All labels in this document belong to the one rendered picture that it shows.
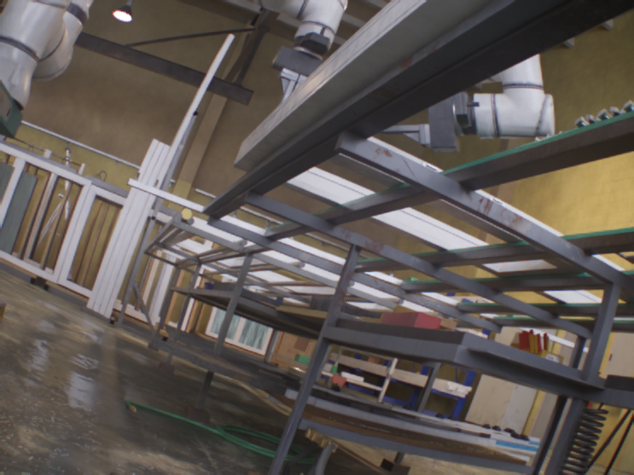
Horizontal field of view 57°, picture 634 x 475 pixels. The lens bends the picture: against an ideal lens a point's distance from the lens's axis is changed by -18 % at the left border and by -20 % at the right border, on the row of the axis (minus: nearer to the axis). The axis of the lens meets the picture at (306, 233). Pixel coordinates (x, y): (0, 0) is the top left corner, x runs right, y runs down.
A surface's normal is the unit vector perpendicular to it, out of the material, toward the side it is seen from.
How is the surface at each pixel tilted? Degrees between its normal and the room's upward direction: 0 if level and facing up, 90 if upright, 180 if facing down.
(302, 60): 90
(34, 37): 91
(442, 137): 101
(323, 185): 90
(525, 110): 110
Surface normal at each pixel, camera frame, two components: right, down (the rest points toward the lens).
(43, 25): 0.86, 0.23
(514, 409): 0.28, -0.07
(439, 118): -0.36, -0.07
